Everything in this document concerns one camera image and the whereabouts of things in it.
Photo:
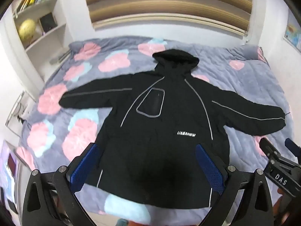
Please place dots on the white bookshelf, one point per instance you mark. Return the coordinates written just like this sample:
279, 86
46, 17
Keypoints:
55, 41

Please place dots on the yellow ball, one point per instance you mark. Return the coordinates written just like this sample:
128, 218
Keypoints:
27, 29

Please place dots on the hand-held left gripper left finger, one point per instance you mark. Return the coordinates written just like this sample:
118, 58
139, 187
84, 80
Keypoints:
85, 167

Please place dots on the wall map poster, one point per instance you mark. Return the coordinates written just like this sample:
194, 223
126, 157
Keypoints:
294, 34

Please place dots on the black hooded jacket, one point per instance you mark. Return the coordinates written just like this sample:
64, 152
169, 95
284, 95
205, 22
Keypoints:
164, 127

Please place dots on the grey blanket with pink flowers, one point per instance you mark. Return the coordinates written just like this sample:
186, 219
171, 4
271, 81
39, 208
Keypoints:
98, 75

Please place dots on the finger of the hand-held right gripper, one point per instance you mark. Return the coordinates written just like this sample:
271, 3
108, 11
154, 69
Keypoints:
292, 147
268, 148

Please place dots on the wooden slatted headboard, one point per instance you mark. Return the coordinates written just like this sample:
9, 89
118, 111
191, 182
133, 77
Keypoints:
164, 2

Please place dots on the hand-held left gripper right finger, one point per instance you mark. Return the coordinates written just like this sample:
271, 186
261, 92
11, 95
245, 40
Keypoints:
210, 167

